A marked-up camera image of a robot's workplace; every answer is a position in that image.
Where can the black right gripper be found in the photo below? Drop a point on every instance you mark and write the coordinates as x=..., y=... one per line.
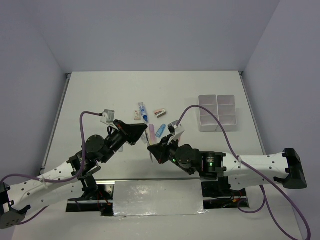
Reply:
x=159, y=150

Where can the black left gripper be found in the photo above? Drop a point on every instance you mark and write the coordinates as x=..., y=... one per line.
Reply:
x=131, y=132

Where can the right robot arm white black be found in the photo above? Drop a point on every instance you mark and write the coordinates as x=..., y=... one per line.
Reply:
x=233, y=173

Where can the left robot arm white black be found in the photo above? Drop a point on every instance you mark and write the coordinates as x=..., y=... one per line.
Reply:
x=70, y=180

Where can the purple highlighter marker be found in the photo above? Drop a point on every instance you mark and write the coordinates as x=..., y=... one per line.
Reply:
x=152, y=134

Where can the blue correction tape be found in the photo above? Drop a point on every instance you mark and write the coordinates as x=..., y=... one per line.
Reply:
x=160, y=131

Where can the small white orange eraser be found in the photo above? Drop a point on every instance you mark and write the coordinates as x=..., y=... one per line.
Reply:
x=137, y=115

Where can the blue white glue tube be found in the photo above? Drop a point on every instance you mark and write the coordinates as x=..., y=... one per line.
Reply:
x=143, y=112

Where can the pink mini stapler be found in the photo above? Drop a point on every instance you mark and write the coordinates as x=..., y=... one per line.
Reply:
x=160, y=112

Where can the silver foil covered panel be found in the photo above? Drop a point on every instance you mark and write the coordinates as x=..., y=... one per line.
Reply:
x=158, y=198

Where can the white compartment organizer box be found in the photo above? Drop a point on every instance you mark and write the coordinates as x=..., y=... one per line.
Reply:
x=224, y=109

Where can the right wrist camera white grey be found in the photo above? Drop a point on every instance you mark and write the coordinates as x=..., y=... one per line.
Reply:
x=176, y=130

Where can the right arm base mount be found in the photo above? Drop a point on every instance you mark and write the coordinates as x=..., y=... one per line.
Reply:
x=216, y=198

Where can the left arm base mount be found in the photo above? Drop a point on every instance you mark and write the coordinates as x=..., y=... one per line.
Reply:
x=101, y=202

